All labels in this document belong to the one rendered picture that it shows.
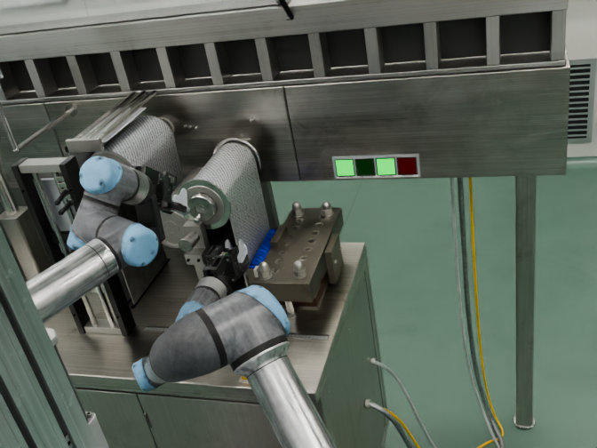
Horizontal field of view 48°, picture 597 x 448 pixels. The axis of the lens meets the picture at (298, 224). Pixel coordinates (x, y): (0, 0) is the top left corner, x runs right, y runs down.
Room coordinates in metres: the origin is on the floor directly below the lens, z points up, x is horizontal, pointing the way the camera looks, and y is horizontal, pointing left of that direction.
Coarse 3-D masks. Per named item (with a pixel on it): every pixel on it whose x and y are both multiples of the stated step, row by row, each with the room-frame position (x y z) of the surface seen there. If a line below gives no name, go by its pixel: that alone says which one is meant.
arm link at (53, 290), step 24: (96, 240) 1.08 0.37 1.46; (120, 240) 1.08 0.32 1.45; (144, 240) 1.08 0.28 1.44; (72, 264) 1.03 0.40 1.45; (96, 264) 1.04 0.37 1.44; (120, 264) 1.06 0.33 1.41; (144, 264) 1.08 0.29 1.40; (48, 288) 0.98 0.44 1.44; (72, 288) 1.00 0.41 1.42; (48, 312) 0.96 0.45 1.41
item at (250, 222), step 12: (252, 192) 1.71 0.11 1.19; (240, 204) 1.62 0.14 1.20; (252, 204) 1.69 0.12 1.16; (264, 204) 1.77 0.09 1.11; (240, 216) 1.60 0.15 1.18; (252, 216) 1.68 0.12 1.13; (264, 216) 1.75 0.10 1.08; (240, 228) 1.59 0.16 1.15; (252, 228) 1.66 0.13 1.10; (264, 228) 1.73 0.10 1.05; (252, 240) 1.64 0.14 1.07; (252, 252) 1.63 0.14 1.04
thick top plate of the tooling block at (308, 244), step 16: (304, 208) 1.85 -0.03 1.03; (320, 208) 1.83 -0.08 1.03; (336, 208) 1.82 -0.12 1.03; (288, 224) 1.77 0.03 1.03; (304, 224) 1.75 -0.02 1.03; (320, 224) 1.74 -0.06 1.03; (336, 224) 1.74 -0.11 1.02; (288, 240) 1.68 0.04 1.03; (304, 240) 1.66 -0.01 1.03; (320, 240) 1.65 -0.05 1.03; (272, 256) 1.61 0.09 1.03; (288, 256) 1.59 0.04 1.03; (304, 256) 1.58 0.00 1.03; (320, 256) 1.56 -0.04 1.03; (272, 272) 1.53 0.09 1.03; (288, 272) 1.51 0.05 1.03; (320, 272) 1.54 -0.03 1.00; (272, 288) 1.48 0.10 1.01; (288, 288) 1.46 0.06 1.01; (304, 288) 1.45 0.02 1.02
